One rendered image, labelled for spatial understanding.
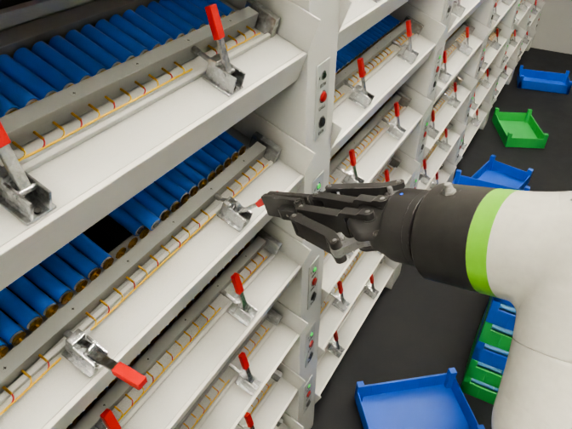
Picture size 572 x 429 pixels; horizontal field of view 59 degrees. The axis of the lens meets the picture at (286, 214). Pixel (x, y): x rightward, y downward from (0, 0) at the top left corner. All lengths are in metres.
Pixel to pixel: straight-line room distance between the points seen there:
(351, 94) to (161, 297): 0.59
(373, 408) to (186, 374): 0.89
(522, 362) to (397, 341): 1.34
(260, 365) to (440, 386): 0.78
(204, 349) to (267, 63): 0.43
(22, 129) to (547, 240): 0.42
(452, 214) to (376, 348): 1.30
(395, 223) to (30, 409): 0.39
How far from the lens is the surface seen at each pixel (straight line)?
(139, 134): 0.51
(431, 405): 1.63
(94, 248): 0.62
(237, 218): 0.68
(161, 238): 0.63
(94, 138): 0.50
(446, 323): 1.84
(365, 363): 1.67
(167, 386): 0.77
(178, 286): 0.63
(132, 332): 0.59
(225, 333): 0.82
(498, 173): 2.65
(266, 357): 1.04
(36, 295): 0.59
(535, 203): 0.42
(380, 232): 0.48
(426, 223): 0.45
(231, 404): 0.98
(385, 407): 1.60
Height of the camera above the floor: 1.35
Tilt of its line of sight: 38 degrees down
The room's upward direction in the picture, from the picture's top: straight up
